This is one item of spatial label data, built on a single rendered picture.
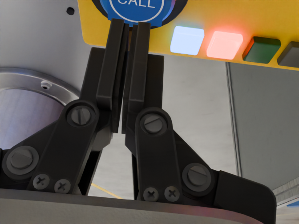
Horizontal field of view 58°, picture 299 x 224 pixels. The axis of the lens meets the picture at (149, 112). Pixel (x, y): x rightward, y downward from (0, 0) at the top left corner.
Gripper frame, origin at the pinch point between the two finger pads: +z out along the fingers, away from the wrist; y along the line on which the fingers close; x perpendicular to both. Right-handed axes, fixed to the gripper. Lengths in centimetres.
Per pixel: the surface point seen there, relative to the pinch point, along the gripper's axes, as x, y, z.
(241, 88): -81, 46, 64
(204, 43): -3.2, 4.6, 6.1
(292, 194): -60, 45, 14
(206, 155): -272, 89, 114
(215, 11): -0.8, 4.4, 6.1
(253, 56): -3.3, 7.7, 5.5
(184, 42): -2.8, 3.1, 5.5
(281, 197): -65, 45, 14
